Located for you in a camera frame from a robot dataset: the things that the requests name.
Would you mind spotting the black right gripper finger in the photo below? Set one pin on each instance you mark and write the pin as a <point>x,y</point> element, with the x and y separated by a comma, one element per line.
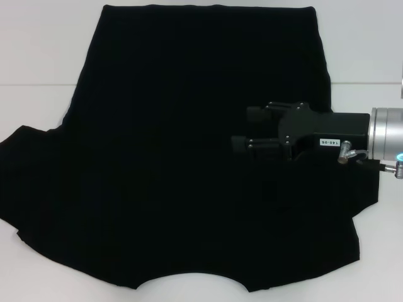
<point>261,147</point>
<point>261,114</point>

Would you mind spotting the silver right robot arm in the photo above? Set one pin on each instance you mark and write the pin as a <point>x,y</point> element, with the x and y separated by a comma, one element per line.
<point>387,132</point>

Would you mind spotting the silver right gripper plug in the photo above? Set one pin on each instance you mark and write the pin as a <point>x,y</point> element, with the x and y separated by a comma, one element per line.
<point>343,152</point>

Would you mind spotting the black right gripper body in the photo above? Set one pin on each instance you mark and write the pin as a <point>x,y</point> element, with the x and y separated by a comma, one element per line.
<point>330,132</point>

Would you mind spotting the black shirt with FREE print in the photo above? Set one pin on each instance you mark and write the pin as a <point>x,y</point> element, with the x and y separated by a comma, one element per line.
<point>157,126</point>

